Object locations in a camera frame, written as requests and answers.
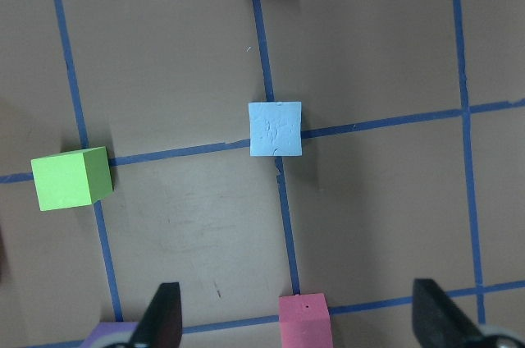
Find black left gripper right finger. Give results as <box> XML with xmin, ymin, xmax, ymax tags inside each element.
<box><xmin>411</xmin><ymin>278</ymin><xmax>491</xmax><ymax>348</ymax></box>

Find magenta block near left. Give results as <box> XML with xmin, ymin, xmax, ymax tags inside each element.
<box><xmin>279</xmin><ymin>293</ymin><xmax>333</xmax><ymax>348</ymax></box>

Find light blue block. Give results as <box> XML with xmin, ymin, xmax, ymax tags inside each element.
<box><xmin>248</xmin><ymin>102</ymin><xmax>303</xmax><ymax>157</ymax></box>

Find purple block left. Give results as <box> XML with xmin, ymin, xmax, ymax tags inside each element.
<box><xmin>80</xmin><ymin>322</ymin><xmax>138</xmax><ymax>348</ymax></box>

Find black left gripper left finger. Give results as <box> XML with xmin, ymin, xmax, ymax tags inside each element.
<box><xmin>128</xmin><ymin>282</ymin><xmax>182</xmax><ymax>348</ymax></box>

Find green foam block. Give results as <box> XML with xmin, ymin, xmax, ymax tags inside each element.
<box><xmin>30</xmin><ymin>147</ymin><xmax>113</xmax><ymax>211</ymax></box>

